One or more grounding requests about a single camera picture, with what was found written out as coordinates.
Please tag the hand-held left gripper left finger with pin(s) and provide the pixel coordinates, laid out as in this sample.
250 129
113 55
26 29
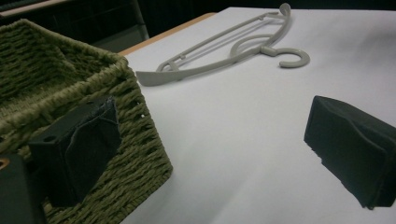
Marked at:
82 155

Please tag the grey plastic clothes hanger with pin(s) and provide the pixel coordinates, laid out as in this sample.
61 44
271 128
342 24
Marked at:
224 59

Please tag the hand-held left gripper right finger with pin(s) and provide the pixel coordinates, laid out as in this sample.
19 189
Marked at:
348 146

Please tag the green woven basket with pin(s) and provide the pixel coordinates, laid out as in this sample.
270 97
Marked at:
93 102

